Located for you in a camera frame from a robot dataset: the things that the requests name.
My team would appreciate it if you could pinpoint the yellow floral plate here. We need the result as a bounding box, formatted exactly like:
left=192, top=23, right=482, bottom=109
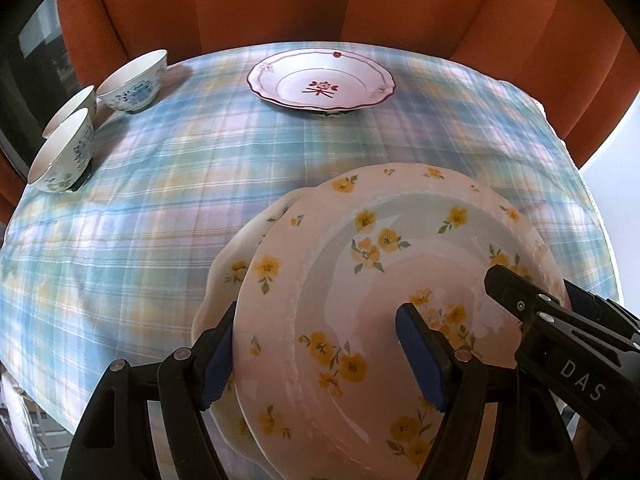
left=232, top=162, right=568, bottom=478
left=191, top=187, right=321, bottom=466

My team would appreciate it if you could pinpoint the blue patterned white bowl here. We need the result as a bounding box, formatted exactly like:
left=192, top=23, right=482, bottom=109
left=96, top=50, right=169, bottom=114
left=41, top=85, right=98, bottom=140
left=27, top=108, right=96, bottom=194

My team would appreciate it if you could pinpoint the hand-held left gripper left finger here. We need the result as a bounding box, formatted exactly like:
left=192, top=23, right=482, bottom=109
left=60, top=300, right=238, bottom=480

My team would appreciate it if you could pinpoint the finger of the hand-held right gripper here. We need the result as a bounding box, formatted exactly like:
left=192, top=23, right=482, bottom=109
left=484, top=264, right=640, bottom=361
left=565, top=282, right=640, bottom=345

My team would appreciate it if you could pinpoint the glass window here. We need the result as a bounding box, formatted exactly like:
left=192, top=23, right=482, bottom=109
left=10, top=0, right=82, bottom=176

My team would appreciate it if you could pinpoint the white cloth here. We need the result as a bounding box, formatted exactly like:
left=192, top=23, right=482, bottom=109
left=0, top=375, right=57, bottom=467

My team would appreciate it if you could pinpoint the narrow orange curtain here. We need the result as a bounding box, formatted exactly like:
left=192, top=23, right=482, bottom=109
left=0, top=152, right=30, bottom=223

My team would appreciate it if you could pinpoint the blue plaid tablecloth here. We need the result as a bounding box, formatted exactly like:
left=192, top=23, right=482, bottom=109
left=0, top=42, right=621, bottom=480

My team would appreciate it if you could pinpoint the wide orange curtain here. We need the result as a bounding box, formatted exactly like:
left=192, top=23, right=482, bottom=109
left=56, top=0, right=640, bottom=171

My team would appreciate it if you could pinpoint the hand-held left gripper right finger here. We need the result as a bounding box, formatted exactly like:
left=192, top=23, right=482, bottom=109
left=395, top=302, right=571, bottom=480

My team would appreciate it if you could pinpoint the red patterned white plate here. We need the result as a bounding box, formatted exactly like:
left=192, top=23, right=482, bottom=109
left=246, top=50, right=396, bottom=115

